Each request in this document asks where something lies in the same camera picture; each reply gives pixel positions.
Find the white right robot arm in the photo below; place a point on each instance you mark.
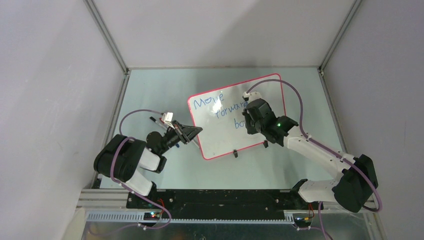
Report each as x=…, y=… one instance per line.
x=353, y=179

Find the aluminium frame profile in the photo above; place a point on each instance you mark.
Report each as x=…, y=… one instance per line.
x=119, y=205

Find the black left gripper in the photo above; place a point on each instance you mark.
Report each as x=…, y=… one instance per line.
x=191, y=132

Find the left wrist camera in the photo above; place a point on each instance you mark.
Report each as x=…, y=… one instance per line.
x=167, y=117

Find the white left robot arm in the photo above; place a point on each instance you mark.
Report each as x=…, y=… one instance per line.
x=122, y=156

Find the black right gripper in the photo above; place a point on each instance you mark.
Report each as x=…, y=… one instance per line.
x=250, y=130

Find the black cap marker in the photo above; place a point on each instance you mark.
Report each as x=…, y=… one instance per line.
x=157, y=122

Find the pink framed whiteboard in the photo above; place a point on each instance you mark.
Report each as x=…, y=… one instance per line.
x=219, y=113

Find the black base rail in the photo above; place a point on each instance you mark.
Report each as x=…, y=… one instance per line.
x=231, y=205

